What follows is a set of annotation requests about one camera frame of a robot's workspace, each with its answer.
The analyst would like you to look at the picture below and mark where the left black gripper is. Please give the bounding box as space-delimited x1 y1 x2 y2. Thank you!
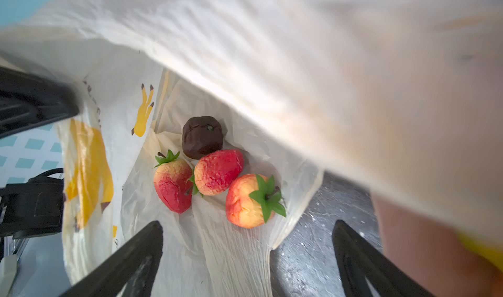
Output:
1 67 79 139

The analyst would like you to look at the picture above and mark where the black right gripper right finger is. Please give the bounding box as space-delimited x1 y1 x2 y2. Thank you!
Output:
332 220 432 297

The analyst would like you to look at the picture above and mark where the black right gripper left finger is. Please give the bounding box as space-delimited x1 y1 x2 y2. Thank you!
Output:
62 221 163 296

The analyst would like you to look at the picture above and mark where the peach wavy plate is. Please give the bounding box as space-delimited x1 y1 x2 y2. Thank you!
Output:
371 194 502 296

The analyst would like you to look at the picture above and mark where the banana print plastic bag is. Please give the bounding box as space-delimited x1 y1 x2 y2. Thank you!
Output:
1 0 502 296

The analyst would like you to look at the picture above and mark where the yellow banana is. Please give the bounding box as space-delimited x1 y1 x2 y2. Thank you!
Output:
457 234 503 272

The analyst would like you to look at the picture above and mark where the dark brown round fruit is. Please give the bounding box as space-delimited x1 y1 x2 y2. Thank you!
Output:
182 116 224 160

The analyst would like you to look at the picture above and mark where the red orange strawberry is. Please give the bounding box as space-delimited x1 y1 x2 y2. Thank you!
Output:
225 174 287 229

